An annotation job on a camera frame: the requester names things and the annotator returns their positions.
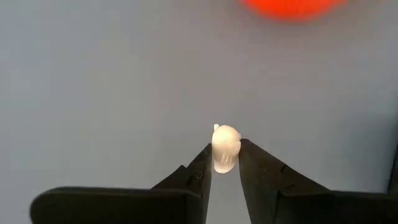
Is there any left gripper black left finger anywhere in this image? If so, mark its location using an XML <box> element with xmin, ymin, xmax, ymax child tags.
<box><xmin>30</xmin><ymin>142</ymin><xmax>213</xmax><ymax>224</ymax></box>

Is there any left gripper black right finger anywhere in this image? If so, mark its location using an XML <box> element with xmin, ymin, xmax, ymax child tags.
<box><xmin>238</xmin><ymin>138</ymin><xmax>398</xmax><ymax>224</ymax></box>

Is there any white ghost figure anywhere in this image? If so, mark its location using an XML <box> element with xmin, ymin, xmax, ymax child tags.
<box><xmin>211</xmin><ymin>123</ymin><xmax>243</xmax><ymax>174</ymax></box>

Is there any blue-grey table mat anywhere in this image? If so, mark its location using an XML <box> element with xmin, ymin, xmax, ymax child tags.
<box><xmin>0</xmin><ymin>0</ymin><xmax>398</xmax><ymax>224</ymax></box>

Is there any orange-red round plastic bowl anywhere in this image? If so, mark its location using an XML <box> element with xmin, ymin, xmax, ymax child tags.
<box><xmin>239</xmin><ymin>0</ymin><xmax>349</xmax><ymax>22</ymax></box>

